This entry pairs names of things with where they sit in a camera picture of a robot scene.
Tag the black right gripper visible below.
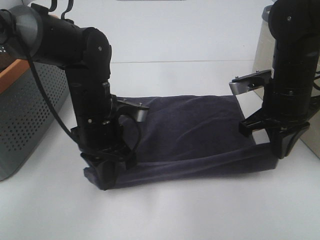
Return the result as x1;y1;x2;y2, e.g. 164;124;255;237
238;109;320;159

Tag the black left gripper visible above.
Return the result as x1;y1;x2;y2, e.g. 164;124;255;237
71;122;137;191

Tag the dark grey towel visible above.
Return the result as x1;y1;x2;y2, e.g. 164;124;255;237
83;94;279;192

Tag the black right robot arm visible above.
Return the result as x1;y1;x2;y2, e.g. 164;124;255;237
239;0;320;159

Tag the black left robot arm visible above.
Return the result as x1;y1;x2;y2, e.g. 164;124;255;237
0;3;147;190

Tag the beige fabric bin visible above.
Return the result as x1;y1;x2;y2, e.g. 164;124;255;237
252;5;320;157

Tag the grey basket with orange rim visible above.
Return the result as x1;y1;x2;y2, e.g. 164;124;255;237
0;59;54;181

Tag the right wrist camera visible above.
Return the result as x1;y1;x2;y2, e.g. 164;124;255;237
229;69;272;95

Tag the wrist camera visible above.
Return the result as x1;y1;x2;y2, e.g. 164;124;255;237
115;99;150;123
229;69;272;95

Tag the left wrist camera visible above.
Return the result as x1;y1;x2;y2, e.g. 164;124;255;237
115;99;150;123

